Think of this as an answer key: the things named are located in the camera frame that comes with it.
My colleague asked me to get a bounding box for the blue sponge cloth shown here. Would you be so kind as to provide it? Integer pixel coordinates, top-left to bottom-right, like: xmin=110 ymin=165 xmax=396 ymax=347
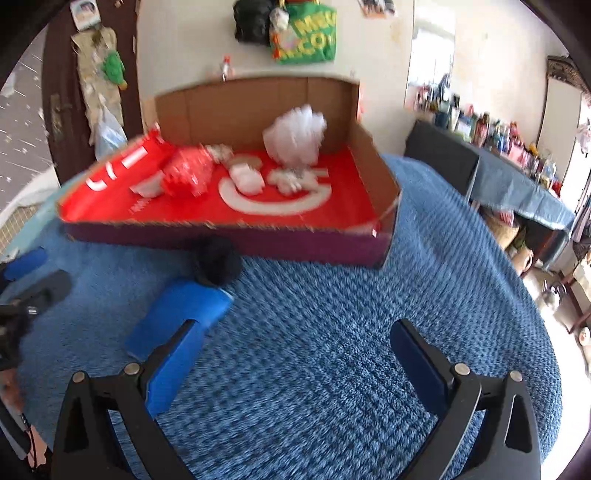
xmin=124 ymin=278 xmax=233 ymax=361

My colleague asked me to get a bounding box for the white pad packet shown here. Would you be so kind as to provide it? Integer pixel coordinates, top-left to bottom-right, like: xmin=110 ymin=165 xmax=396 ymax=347
xmin=129 ymin=171 xmax=164 ymax=199

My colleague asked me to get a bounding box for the black fuzzy pompom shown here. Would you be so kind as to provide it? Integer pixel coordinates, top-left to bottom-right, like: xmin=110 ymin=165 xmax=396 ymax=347
xmin=191 ymin=235 xmax=242 ymax=287

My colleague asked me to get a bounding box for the red mesh scrubber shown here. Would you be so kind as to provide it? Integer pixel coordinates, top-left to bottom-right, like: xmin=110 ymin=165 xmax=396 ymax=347
xmin=160 ymin=147 xmax=214 ymax=197

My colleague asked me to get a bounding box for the white towel packet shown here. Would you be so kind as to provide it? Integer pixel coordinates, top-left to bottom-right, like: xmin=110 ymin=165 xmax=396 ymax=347
xmin=228 ymin=164 xmax=264 ymax=196

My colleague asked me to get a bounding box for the round tan sponge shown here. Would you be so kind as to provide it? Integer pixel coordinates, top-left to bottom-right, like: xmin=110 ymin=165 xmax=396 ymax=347
xmin=229 ymin=154 xmax=263 ymax=170

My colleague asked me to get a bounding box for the white fluffy bunny plush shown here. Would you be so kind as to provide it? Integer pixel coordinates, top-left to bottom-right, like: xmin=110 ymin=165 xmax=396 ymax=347
xmin=266 ymin=169 xmax=320 ymax=196

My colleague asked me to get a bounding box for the white mesh bath pouf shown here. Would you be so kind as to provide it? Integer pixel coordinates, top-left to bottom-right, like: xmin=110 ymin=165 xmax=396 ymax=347
xmin=263 ymin=105 xmax=328 ymax=168

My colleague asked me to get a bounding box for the person's left hand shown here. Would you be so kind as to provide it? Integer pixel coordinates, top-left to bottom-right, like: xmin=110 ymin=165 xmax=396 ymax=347
xmin=0 ymin=368 xmax=24 ymax=413

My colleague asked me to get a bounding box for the dark brown door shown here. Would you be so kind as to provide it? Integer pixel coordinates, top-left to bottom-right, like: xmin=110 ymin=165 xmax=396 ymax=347
xmin=40 ymin=0 xmax=144 ymax=186

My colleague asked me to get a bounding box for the white plastic bag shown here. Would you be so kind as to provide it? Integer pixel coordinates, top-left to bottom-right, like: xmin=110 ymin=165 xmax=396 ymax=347
xmin=94 ymin=107 xmax=127 ymax=161

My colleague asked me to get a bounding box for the green plush toy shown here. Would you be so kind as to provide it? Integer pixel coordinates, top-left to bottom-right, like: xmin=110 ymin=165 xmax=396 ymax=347
xmin=102 ymin=50 xmax=127 ymax=90

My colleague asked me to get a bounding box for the blue knitted blanket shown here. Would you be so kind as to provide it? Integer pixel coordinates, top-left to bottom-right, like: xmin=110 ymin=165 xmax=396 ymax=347
xmin=2 ymin=156 xmax=562 ymax=479

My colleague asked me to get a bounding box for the beige hanging organizer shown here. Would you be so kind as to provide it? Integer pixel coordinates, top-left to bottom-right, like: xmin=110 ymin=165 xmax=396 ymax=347
xmin=71 ymin=27 xmax=124 ymax=145

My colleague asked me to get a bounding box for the cardboard box red lining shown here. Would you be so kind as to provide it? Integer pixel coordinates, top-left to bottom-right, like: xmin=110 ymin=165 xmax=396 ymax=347
xmin=58 ymin=76 xmax=401 ymax=268

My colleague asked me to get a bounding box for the table with blue cloth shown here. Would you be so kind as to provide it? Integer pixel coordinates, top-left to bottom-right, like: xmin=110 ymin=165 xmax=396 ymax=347
xmin=405 ymin=120 xmax=575 ymax=234

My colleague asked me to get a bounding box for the black backpack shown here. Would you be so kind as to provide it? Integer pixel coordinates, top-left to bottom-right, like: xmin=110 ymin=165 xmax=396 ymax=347
xmin=233 ymin=0 xmax=279 ymax=47

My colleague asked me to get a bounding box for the white wardrobe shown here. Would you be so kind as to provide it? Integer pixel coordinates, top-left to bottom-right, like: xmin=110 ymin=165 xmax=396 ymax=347
xmin=537 ymin=55 xmax=590 ymax=181

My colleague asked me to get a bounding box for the green tote bag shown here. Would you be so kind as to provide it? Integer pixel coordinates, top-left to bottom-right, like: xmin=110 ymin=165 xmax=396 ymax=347
xmin=270 ymin=1 xmax=338 ymax=65

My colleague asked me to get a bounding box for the mop handle orange tip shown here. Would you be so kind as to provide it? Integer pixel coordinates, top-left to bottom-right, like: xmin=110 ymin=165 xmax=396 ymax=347
xmin=221 ymin=56 xmax=231 ymax=82

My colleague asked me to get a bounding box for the small white plush keychain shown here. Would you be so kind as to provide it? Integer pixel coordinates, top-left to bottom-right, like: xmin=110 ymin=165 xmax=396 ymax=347
xmin=270 ymin=7 xmax=290 ymax=33

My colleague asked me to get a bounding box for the wall mirror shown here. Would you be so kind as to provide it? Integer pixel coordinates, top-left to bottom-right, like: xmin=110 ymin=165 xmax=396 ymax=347
xmin=404 ymin=20 xmax=456 ymax=110

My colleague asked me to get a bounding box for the photo on wall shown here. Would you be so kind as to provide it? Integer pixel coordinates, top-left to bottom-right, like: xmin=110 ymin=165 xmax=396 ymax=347
xmin=359 ymin=0 xmax=397 ymax=19

